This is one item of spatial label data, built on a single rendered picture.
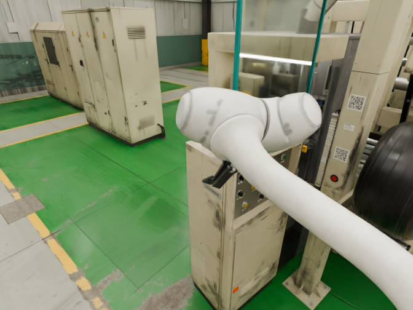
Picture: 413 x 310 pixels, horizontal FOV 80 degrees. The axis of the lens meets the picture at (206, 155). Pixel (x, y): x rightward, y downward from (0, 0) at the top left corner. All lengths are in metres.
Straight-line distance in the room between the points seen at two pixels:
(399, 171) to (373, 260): 0.93
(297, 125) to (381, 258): 0.25
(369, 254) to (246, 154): 0.21
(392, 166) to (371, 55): 0.51
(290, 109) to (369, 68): 0.95
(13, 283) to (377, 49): 2.92
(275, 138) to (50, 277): 2.36
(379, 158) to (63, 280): 2.38
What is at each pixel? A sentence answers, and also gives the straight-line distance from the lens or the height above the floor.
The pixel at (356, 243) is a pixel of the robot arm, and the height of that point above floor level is 1.60.
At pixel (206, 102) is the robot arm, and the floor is 1.74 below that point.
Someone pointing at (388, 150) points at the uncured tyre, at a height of 1.37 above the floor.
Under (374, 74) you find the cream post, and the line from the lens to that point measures 1.42.
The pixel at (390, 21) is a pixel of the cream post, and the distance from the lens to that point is 1.41.
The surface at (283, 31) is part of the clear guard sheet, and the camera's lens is 1.18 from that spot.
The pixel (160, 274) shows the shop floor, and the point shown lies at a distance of 2.33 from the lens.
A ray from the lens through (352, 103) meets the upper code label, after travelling 1.47.
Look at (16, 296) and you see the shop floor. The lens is 2.64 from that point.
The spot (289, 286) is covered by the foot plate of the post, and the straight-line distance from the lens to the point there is 2.32.
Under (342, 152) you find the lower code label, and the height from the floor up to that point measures 1.23.
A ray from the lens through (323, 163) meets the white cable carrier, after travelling 1.64.
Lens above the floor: 1.86
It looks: 28 degrees down
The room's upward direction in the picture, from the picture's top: straight up
